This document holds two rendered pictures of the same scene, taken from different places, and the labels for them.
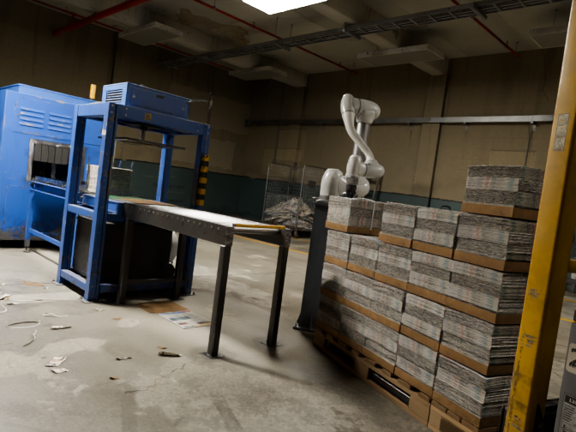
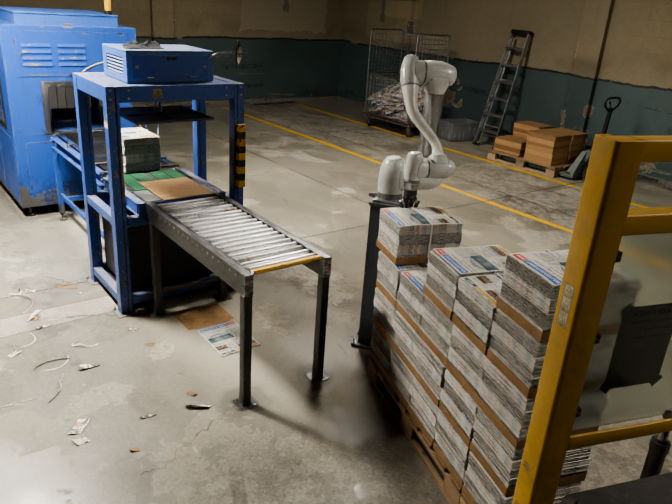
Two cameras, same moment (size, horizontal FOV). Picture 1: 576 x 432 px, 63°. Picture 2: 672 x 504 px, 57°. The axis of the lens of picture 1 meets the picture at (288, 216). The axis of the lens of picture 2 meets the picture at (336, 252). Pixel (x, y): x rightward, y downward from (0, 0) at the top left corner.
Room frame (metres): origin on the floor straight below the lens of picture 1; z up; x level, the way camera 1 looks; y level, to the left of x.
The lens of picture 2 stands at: (0.03, -0.45, 2.12)
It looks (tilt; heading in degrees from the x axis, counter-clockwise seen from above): 22 degrees down; 7
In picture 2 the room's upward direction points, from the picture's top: 4 degrees clockwise
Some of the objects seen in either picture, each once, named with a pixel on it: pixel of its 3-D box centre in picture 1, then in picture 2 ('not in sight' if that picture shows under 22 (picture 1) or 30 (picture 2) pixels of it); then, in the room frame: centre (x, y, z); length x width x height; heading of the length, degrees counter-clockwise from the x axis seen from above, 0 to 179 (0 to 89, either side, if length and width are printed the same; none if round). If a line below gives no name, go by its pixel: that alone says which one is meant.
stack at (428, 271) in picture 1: (393, 309); (446, 363); (2.85, -0.72, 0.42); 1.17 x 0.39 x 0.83; 27
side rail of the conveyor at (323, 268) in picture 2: (227, 224); (265, 229); (3.63, 0.46, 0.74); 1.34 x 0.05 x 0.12; 46
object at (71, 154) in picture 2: (83, 193); (111, 155); (4.95, 2.17, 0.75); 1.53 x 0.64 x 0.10; 46
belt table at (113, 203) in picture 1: (135, 205); (163, 190); (4.16, 1.36, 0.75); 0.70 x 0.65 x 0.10; 46
